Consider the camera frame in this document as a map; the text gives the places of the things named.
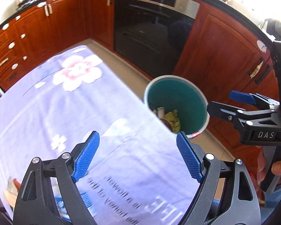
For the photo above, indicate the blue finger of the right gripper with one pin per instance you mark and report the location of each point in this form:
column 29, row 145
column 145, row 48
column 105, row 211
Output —
column 223, row 111
column 241, row 97

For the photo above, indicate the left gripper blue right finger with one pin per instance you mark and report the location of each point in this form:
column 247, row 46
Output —
column 192, row 159

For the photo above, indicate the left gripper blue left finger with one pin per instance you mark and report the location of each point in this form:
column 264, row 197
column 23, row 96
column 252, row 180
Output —
column 84, row 155

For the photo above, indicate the green corn husk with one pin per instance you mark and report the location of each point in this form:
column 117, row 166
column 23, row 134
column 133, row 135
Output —
column 172, row 121

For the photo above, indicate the teal trash bin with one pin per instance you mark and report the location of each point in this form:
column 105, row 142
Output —
column 176, row 93

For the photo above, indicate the red wooden kitchen cabinets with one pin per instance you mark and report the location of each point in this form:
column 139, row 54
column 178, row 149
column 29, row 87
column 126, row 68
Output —
column 225, row 51

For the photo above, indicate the person's right hand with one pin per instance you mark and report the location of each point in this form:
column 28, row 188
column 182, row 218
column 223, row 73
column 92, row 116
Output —
column 276, row 168

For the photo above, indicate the purple floral tablecloth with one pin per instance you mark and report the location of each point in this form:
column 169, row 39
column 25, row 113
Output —
column 137, row 175

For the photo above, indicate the built-in black oven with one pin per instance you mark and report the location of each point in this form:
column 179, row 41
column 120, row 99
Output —
column 152, row 34

